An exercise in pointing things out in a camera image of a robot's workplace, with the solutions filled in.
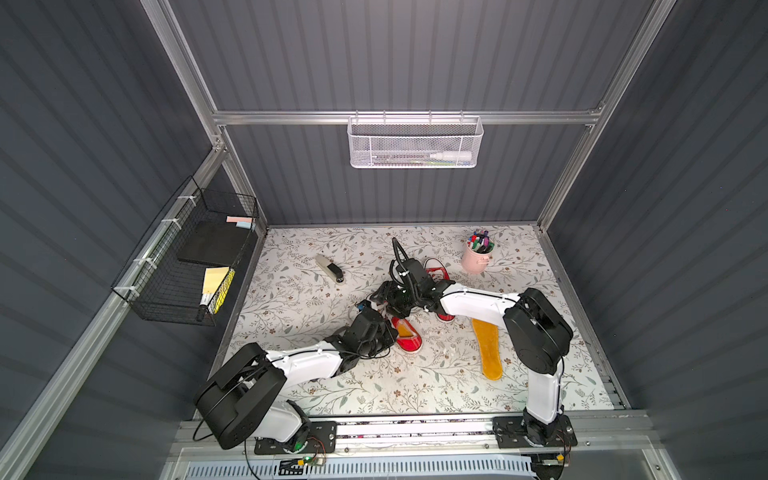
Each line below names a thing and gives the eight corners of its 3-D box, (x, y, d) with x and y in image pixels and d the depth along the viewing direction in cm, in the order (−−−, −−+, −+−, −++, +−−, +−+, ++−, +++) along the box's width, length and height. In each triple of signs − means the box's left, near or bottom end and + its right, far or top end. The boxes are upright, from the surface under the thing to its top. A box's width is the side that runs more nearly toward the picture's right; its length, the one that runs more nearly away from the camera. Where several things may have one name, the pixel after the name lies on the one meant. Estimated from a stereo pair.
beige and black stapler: (314, 262, 112) (311, 254, 108) (321, 257, 113) (318, 249, 109) (338, 286, 105) (336, 278, 101) (346, 280, 106) (344, 272, 103)
